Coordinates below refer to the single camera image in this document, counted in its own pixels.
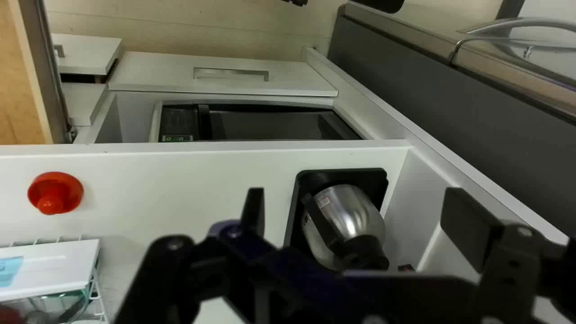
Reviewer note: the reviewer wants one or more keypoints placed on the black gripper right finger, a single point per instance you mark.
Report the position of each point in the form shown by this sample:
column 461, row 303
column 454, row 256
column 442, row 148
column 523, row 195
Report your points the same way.
column 505, row 254

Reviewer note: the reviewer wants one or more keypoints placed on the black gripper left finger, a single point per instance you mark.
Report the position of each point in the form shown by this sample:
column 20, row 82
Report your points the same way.
column 253, row 215

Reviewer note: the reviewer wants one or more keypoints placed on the wooden drawer white front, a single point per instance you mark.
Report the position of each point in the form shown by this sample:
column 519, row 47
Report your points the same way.
column 170, row 98

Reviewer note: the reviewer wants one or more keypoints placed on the steel coffee carafe black lid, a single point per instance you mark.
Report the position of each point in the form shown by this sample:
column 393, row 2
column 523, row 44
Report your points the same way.
column 344, row 231

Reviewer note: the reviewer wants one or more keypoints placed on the red sink stopper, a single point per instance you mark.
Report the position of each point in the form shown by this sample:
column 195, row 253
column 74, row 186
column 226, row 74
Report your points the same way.
column 55, row 193

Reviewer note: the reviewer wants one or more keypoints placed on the white dish drying rack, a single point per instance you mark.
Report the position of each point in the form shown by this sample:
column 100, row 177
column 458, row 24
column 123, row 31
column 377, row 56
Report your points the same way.
column 51, row 281

